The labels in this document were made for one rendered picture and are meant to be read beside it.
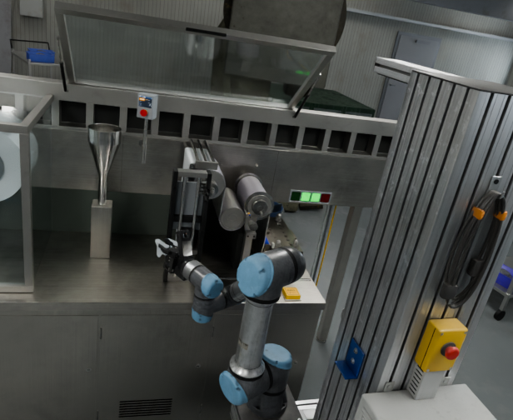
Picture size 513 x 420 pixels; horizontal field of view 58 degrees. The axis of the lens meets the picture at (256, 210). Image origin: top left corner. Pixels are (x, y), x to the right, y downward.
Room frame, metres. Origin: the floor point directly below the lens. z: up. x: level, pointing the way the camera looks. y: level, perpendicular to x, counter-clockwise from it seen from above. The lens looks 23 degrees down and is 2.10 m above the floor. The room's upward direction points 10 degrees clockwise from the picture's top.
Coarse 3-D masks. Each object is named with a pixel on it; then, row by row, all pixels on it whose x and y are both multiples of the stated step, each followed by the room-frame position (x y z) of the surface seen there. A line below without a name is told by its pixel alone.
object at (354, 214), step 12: (348, 216) 2.80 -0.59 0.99; (360, 216) 2.77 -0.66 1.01; (348, 228) 2.76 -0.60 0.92; (348, 240) 2.76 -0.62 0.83; (348, 252) 2.77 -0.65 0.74; (336, 264) 2.79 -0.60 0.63; (336, 276) 2.76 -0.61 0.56; (336, 288) 2.77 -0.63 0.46; (336, 300) 2.77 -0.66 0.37; (324, 312) 2.79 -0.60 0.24; (324, 324) 2.76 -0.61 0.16; (324, 336) 2.77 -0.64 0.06
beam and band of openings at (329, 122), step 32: (64, 96) 2.12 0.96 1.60; (96, 96) 2.16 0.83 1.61; (128, 96) 2.20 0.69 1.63; (160, 96) 2.24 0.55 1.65; (64, 128) 2.12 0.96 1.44; (128, 128) 2.27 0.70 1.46; (160, 128) 2.32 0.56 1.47; (192, 128) 2.37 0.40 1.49; (224, 128) 2.42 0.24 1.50; (256, 128) 2.47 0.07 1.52; (288, 128) 2.52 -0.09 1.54; (320, 128) 2.49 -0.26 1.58; (352, 128) 2.54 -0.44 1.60; (384, 128) 2.60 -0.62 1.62
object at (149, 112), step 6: (138, 96) 1.92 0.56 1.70; (144, 96) 1.92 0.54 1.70; (150, 96) 1.92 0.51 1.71; (156, 96) 1.94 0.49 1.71; (138, 102) 1.92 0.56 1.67; (144, 102) 1.92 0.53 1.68; (150, 102) 1.92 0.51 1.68; (156, 102) 1.95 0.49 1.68; (138, 108) 1.92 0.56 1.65; (144, 108) 1.92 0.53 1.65; (150, 108) 1.92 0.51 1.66; (156, 108) 1.95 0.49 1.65; (138, 114) 1.92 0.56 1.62; (144, 114) 1.90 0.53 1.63; (150, 114) 1.92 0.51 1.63; (156, 114) 1.96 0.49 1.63
